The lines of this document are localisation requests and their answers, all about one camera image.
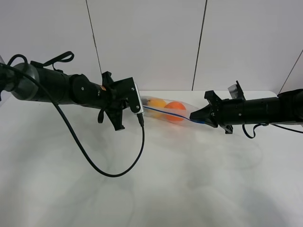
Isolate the yellow pear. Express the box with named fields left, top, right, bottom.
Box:
left=147, top=98, right=167, bottom=118

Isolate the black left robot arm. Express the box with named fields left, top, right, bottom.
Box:
left=0, top=61, right=137, bottom=131

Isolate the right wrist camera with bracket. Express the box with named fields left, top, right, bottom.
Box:
left=228, top=81, right=246, bottom=101

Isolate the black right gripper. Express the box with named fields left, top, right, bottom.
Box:
left=190, top=90, right=244, bottom=134

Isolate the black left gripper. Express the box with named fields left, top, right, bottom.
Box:
left=99, top=71, right=129, bottom=131

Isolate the orange fruit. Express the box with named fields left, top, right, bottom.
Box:
left=164, top=101, right=187, bottom=122

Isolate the black left camera cable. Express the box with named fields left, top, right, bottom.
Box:
left=0, top=51, right=145, bottom=177

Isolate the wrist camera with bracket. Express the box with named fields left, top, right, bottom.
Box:
left=228, top=81, right=246, bottom=101
left=110, top=77, right=143, bottom=114

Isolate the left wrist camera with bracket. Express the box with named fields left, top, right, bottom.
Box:
left=110, top=77, right=143, bottom=114

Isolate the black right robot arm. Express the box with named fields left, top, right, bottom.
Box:
left=190, top=89, right=303, bottom=134

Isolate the clear zip bag blue seal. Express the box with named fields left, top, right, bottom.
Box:
left=141, top=96, right=204, bottom=126

